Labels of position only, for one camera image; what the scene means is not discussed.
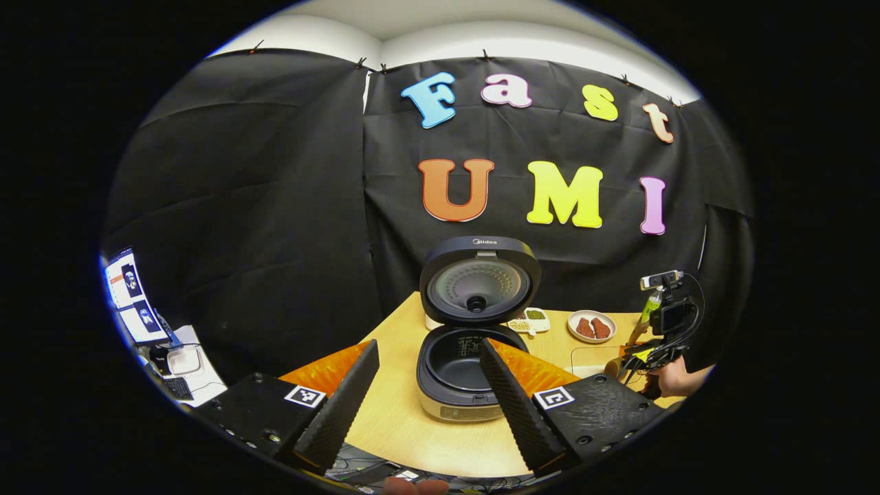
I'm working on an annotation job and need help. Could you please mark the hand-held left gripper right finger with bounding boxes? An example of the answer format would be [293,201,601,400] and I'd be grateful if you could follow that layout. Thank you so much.
[479,337,666,477]

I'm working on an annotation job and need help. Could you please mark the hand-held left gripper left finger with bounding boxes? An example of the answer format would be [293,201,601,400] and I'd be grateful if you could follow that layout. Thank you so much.
[196,339,381,475]

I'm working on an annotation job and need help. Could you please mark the clear box of white rice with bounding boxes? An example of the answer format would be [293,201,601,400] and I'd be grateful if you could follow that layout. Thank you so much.
[571,346,626,379]

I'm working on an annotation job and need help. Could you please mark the dark grey rice cooker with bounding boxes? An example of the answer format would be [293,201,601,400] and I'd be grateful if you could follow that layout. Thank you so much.
[416,236,542,422]

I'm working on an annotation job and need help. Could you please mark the green drink bottle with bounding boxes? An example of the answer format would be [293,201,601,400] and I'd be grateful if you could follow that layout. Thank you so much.
[643,287,666,325]

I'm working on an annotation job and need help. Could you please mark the white round plate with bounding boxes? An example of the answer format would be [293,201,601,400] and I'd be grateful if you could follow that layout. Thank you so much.
[568,310,617,344]

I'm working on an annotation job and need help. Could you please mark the white divided bean dish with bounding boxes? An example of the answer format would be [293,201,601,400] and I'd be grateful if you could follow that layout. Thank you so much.
[507,307,551,336]

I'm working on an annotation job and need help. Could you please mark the white side desk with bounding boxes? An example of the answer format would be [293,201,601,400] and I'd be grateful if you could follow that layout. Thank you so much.
[148,342,228,408]

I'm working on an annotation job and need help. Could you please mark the white flat box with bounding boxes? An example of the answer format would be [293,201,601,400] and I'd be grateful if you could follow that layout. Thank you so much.
[167,346,204,375]

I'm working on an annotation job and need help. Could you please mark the black backdrop cloth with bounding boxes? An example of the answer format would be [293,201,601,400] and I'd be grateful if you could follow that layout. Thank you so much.
[103,48,756,386]

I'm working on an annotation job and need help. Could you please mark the computer monitor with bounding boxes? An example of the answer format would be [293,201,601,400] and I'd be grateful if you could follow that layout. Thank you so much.
[103,249,170,344]

